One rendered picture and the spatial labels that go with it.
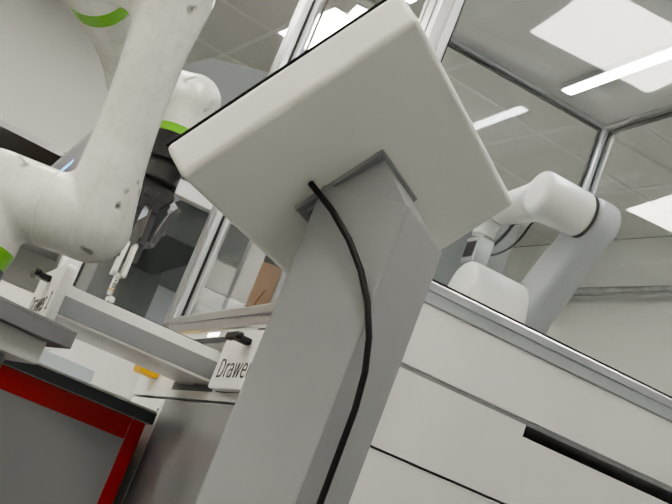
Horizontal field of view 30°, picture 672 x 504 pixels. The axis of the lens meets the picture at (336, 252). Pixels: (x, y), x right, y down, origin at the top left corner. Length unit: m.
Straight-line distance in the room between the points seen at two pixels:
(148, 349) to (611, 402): 0.84
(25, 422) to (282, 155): 1.24
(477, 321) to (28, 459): 0.95
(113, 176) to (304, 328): 0.66
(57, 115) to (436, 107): 5.41
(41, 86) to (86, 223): 4.84
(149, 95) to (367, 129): 0.65
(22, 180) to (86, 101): 4.84
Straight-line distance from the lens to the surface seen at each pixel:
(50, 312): 2.30
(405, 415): 2.06
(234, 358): 2.25
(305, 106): 1.39
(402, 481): 2.07
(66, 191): 2.05
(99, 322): 2.33
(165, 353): 2.36
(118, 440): 2.59
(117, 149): 2.05
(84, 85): 6.91
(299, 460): 1.43
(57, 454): 2.57
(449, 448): 2.10
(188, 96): 2.47
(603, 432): 2.25
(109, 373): 3.28
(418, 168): 1.61
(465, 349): 2.11
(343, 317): 1.46
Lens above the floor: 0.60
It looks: 13 degrees up
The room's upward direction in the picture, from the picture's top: 22 degrees clockwise
